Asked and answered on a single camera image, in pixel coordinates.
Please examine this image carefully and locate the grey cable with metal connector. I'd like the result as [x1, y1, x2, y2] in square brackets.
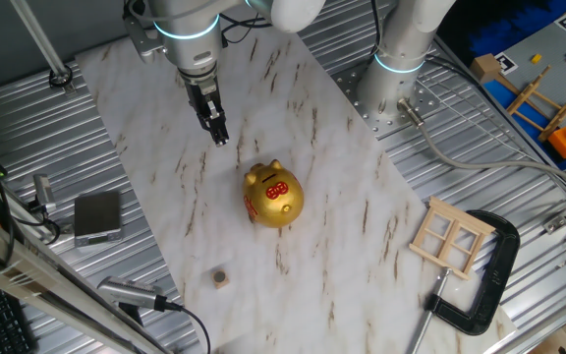
[396, 96, 566, 198]

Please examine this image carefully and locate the grey digital scale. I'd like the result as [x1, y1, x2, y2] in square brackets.
[73, 190, 125, 250]

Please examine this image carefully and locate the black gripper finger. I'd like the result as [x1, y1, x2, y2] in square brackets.
[207, 100, 230, 148]
[197, 115, 217, 145]

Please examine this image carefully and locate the black camera cable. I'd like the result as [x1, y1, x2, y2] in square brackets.
[163, 299, 212, 354]

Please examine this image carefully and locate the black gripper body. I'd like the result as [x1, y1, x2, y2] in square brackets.
[178, 66, 225, 124]

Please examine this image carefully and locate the gold piggy bank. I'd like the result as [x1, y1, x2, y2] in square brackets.
[242, 158, 306, 229]

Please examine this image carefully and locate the wooden window frame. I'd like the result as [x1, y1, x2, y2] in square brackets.
[408, 196, 496, 281]

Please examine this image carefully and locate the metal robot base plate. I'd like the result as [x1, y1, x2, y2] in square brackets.
[331, 61, 442, 143]

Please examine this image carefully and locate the small grey camera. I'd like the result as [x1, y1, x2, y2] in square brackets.
[31, 173, 58, 213]

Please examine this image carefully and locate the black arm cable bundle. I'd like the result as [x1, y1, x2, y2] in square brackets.
[368, 0, 383, 55]

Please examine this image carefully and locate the marble pattern board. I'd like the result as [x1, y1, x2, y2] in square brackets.
[75, 7, 518, 354]

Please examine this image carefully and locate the blue foam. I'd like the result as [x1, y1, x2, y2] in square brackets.
[469, 0, 566, 58]

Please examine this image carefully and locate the wooden ladder frame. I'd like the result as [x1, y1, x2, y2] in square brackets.
[496, 64, 566, 144]

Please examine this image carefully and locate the small metal bracket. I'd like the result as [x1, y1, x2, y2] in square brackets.
[542, 214, 566, 235]

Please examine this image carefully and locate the aluminium frame beam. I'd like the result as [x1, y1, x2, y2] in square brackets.
[0, 202, 169, 354]

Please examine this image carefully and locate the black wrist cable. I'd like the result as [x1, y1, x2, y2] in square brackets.
[218, 12, 274, 45]

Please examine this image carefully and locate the grey brick baseplate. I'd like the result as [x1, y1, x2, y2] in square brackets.
[479, 20, 566, 148]

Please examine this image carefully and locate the metal tripod pole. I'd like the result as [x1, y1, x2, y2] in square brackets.
[10, 0, 76, 94]

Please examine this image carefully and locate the silver ribbed camera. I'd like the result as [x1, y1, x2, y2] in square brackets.
[96, 274, 169, 312]

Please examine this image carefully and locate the wooden cube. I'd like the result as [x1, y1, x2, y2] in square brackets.
[469, 52, 503, 85]

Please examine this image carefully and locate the black C-clamp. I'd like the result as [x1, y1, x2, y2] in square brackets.
[407, 209, 521, 354]

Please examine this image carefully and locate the black camera stand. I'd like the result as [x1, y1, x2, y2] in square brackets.
[117, 300, 145, 326]

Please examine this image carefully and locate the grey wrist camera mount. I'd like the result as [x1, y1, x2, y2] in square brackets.
[123, 0, 169, 63]

